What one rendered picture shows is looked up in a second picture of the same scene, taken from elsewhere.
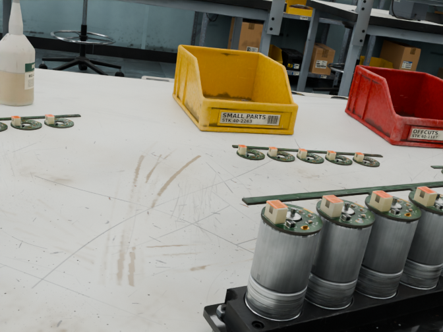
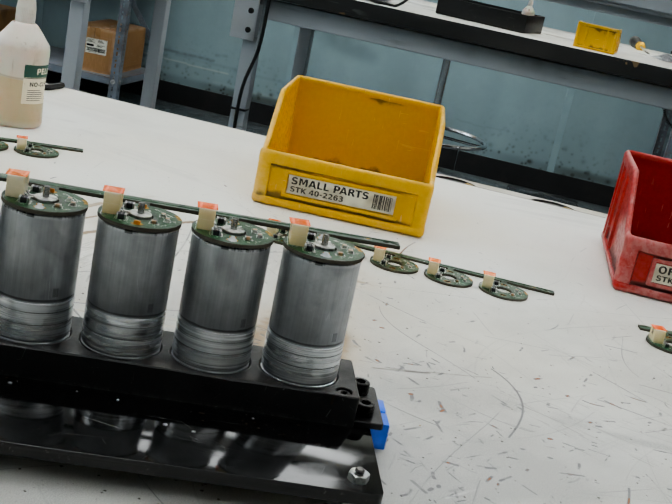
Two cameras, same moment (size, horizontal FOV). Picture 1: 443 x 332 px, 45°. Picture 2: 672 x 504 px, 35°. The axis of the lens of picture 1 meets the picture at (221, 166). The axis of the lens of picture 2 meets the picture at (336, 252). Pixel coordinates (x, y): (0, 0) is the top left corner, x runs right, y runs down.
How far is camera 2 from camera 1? 0.26 m
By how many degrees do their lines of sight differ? 23
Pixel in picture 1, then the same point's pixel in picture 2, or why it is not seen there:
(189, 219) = not seen: hidden behind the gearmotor
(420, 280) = (190, 352)
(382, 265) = (99, 297)
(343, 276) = (16, 287)
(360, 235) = (33, 226)
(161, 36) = (589, 152)
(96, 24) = (470, 116)
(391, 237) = (107, 252)
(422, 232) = (190, 269)
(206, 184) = not seen: hidden behind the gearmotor
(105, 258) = not seen: outside the picture
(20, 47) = (22, 39)
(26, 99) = (22, 118)
